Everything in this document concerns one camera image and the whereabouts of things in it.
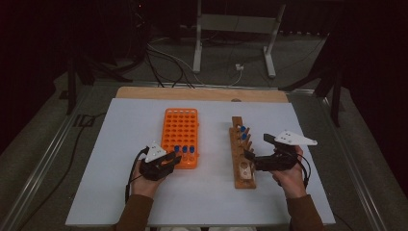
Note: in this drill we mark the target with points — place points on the black stand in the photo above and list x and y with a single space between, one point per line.
72 83
335 96

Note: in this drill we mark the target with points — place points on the white power plug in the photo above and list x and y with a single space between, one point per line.
239 67

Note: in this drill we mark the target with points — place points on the white table mat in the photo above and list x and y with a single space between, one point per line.
208 192

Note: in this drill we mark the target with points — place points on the person's left hand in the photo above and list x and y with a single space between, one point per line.
142 187

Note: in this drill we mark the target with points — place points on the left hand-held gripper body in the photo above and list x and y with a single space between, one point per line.
154 154

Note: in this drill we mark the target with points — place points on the wooden test tube rack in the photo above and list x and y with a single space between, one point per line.
235 183

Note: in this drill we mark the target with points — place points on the blue-capped test tube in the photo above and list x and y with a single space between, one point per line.
242 129
176 148
244 136
184 149
191 149

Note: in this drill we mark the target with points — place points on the person's right hand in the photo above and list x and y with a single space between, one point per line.
292 183

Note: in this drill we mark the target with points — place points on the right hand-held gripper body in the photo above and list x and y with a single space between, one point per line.
295 138

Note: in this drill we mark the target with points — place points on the white metal desk frame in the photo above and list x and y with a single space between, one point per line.
237 24

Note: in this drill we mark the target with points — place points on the orange plastic test tube rack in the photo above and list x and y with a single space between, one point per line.
163 138

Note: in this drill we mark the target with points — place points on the metal floor rail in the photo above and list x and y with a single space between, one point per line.
224 86
41 170
352 166

